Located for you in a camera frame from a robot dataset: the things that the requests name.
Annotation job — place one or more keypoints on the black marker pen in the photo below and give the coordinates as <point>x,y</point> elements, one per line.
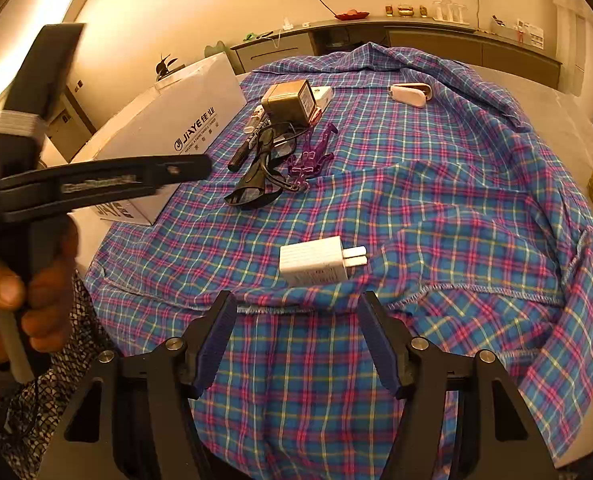
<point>241,152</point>

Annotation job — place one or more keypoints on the small green toy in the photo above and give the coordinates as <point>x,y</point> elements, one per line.
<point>250,36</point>

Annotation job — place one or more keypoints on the white cardboard box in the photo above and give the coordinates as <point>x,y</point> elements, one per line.
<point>186,105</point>

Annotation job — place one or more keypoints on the person's left forearm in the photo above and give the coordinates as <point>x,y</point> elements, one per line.
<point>71,370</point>

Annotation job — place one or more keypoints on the red fruit plate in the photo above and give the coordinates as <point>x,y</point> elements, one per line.
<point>351,14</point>

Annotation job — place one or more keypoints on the dark potted plant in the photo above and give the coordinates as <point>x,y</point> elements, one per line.
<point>167,66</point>

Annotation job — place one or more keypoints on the green plastic chair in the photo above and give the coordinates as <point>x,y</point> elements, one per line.
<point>215,49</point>

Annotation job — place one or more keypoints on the person's left hand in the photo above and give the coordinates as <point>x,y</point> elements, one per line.
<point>51,300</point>

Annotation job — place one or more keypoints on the white red desk box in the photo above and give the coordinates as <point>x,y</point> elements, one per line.
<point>531,32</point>

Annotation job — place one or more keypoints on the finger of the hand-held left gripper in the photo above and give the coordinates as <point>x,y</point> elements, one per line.
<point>106,199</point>
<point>186,166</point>

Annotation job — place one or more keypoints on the white wall charger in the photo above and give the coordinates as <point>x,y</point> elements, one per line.
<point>311,262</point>

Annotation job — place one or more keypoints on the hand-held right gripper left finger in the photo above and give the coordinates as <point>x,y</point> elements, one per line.
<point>216,345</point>

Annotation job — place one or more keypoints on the clear glass cup set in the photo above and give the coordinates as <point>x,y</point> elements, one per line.
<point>449,10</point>

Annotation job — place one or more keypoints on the white clip case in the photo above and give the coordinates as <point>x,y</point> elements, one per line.
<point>409,95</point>

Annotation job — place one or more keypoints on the blue pink plaid cloth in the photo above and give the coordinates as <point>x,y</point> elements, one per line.
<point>426,210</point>

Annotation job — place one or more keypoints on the grey television cabinet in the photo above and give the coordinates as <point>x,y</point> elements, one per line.
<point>426,40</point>

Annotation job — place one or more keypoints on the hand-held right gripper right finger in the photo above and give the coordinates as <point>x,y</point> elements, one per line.
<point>381,345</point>

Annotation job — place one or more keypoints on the white red small box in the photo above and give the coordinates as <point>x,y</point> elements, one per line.
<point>322,95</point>

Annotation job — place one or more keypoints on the small brown box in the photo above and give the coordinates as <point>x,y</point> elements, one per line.
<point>284,102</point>

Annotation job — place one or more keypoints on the purple plastic figurine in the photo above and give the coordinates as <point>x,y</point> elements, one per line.
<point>309,160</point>

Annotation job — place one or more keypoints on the black safety glasses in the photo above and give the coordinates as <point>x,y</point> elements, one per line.
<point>249,191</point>

